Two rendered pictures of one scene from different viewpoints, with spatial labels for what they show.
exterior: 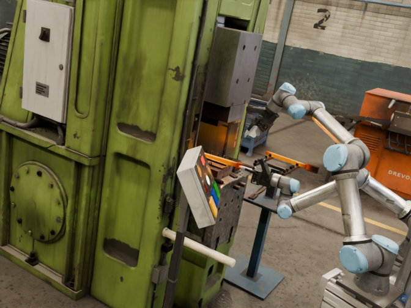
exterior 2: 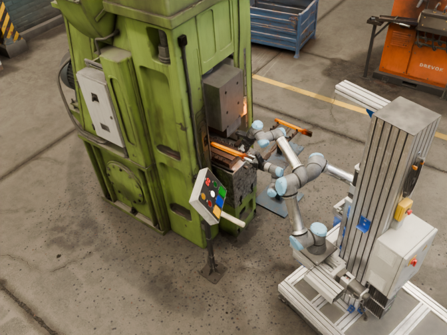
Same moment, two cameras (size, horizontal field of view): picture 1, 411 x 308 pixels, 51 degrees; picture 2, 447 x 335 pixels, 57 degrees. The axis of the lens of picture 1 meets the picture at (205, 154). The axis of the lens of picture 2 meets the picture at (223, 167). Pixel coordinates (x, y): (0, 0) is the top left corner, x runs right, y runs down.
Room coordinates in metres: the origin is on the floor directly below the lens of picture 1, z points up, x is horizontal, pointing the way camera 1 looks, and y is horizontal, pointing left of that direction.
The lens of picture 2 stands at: (-0.16, -0.58, 3.36)
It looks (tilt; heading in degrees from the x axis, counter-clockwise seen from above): 43 degrees down; 12
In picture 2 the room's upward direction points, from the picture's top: 5 degrees counter-clockwise
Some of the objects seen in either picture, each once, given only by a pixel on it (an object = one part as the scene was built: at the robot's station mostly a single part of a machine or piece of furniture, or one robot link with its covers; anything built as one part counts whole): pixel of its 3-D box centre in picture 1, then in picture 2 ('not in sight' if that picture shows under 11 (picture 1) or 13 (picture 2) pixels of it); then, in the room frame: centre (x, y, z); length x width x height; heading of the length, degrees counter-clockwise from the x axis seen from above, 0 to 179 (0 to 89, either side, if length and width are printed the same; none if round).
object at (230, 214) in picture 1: (191, 196); (221, 168); (2.59, 0.04, 0.69); 0.56 x 0.38 x 0.45; 63
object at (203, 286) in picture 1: (181, 257); (224, 201); (2.59, 0.04, 0.23); 0.55 x 0.37 x 0.47; 63
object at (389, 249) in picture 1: (380, 253); (317, 233); (1.69, -0.82, 0.98); 0.13 x 0.12 x 0.14; 123
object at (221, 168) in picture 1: (195, 160); (216, 151); (2.53, 0.05, 0.96); 0.42 x 0.20 x 0.09; 63
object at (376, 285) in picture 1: (373, 275); (316, 242); (1.69, -0.82, 0.87); 0.15 x 0.15 x 0.10
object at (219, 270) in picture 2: not in sight; (213, 268); (1.90, 0.05, 0.05); 0.22 x 0.22 x 0.09; 63
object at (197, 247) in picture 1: (199, 247); (223, 214); (2.09, -0.06, 0.62); 0.44 x 0.05 x 0.05; 63
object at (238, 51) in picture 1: (216, 62); (213, 90); (2.57, 0.03, 1.56); 0.42 x 0.39 x 0.40; 63
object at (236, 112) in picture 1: (205, 104); (213, 118); (2.53, 0.05, 1.32); 0.42 x 0.20 x 0.10; 63
